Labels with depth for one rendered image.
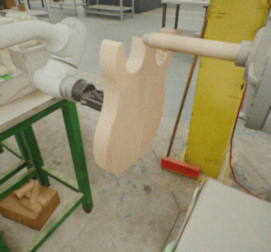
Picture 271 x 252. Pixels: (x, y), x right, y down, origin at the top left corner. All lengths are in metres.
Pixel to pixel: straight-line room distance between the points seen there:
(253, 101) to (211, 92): 1.14
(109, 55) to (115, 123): 0.16
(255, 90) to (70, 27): 0.66
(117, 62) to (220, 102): 1.10
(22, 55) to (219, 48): 0.78
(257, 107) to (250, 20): 1.01
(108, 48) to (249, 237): 0.40
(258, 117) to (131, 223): 1.33
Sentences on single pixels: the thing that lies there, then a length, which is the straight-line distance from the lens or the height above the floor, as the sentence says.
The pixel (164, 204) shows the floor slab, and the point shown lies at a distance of 1.70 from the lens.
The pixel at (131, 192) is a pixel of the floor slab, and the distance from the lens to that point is 1.75.
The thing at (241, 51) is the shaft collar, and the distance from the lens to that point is 0.45.
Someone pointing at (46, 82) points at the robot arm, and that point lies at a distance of 0.86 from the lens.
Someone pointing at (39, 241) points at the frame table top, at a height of 0.21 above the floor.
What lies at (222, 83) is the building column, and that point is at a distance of 1.46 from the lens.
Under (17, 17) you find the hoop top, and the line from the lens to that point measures 1.17.
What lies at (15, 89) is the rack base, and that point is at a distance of 1.03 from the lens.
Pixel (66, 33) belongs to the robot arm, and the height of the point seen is 1.20.
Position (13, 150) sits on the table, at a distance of 1.97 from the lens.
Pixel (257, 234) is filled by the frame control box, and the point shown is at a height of 1.12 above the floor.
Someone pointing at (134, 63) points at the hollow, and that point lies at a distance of 0.59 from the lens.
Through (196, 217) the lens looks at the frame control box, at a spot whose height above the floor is 1.12.
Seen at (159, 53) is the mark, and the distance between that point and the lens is 0.74.
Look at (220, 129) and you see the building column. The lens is 1.61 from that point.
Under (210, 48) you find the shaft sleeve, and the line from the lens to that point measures 0.46.
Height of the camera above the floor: 1.38
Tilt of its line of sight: 33 degrees down
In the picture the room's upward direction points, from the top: straight up
